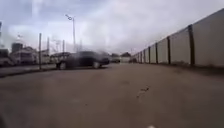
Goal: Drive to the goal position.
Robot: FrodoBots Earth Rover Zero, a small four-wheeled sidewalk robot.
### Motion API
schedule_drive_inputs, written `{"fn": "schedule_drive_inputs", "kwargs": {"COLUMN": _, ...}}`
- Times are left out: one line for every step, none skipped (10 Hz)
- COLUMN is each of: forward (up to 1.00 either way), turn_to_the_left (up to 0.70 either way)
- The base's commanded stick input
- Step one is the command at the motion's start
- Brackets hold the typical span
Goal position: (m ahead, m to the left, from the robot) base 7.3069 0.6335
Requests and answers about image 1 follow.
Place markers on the brown dirt road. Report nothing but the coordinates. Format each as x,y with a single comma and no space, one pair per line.
110,100

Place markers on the row of poles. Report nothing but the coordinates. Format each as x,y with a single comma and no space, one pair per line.
40,50

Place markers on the long grey panel wall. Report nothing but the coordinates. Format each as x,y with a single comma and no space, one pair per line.
186,46

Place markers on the street lamp pole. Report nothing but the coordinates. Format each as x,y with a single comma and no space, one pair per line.
73,33

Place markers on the dark car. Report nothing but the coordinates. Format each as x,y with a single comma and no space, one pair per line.
83,60

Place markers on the low distant buildings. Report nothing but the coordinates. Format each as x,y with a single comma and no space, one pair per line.
23,55

